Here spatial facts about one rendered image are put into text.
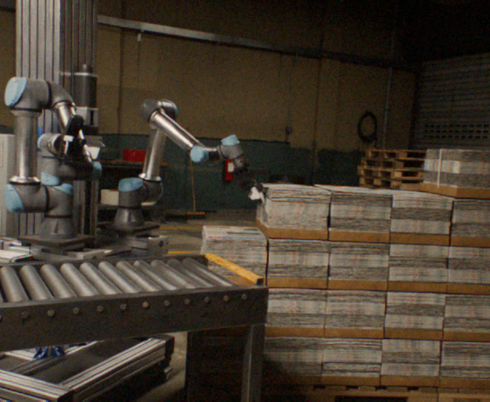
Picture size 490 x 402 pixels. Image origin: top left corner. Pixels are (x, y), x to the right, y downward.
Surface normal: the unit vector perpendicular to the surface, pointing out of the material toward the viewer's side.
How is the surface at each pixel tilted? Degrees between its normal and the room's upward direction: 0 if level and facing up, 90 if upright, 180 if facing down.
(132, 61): 90
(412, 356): 90
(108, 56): 90
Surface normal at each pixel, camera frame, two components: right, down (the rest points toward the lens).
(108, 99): 0.46, 0.11
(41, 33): -0.42, 0.06
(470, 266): 0.15, 0.10
